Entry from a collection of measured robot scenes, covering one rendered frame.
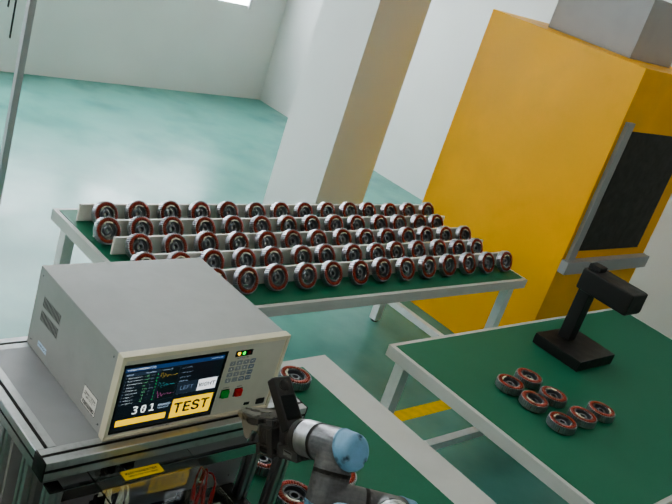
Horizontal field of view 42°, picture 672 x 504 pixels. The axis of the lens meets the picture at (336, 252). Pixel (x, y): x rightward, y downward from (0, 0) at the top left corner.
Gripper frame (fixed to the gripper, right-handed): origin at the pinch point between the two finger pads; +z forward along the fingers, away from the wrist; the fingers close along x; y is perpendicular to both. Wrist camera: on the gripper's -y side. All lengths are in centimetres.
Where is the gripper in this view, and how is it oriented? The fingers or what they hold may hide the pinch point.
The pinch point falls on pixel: (243, 409)
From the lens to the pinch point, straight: 194.5
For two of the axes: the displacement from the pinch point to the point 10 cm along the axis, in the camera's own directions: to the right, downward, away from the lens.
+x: 7.2, -0.4, 6.9
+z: -6.9, -0.5, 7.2
